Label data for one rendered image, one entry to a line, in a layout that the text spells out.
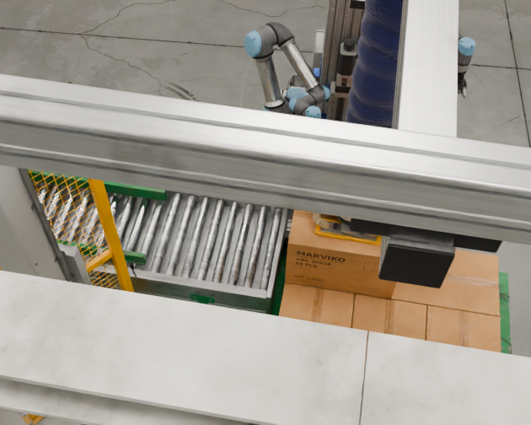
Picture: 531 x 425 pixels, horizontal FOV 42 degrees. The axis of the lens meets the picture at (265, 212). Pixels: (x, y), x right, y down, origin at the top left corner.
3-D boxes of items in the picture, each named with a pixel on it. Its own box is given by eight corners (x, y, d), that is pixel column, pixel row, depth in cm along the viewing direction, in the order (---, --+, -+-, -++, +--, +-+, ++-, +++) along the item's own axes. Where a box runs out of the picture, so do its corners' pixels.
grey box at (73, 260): (41, 288, 276) (21, 248, 251) (46, 277, 279) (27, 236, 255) (89, 296, 274) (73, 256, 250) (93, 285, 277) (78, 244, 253)
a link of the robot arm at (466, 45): (470, 33, 310) (480, 45, 306) (463, 52, 319) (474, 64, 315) (455, 37, 308) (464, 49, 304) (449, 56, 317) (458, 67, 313)
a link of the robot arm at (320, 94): (277, 19, 358) (324, 100, 363) (260, 28, 354) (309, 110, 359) (286, 11, 348) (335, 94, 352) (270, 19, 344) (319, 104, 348)
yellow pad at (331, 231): (314, 234, 357) (315, 229, 353) (317, 219, 362) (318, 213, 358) (379, 246, 353) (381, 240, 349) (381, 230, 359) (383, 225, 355)
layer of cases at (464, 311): (265, 409, 384) (266, 382, 352) (291, 260, 441) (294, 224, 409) (480, 447, 374) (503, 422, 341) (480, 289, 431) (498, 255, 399)
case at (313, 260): (284, 282, 386) (287, 243, 354) (294, 223, 409) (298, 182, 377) (391, 298, 381) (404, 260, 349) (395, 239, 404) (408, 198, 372)
